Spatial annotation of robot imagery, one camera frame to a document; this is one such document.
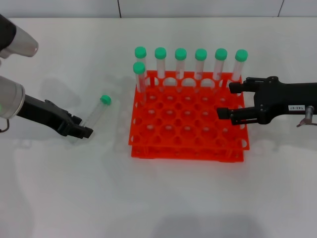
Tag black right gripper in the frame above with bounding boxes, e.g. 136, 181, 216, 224
217, 75, 317, 125

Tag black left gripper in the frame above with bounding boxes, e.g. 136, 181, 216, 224
17, 94, 94, 139

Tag clear test tube green cap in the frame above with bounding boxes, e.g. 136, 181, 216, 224
70, 94, 112, 145
174, 48, 188, 92
133, 61, 147, 105
230, 49, 249, 84
213, 48, 228, 94
134, 46, 148, 87
154, 47, 167, 92
195, 48, 208, 92

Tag orange plastic test tube rack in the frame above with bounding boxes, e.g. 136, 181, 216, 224
128, 70, 250, 163

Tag right wrist cable with plug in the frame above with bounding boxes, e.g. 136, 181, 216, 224
296, 105, 317, 127

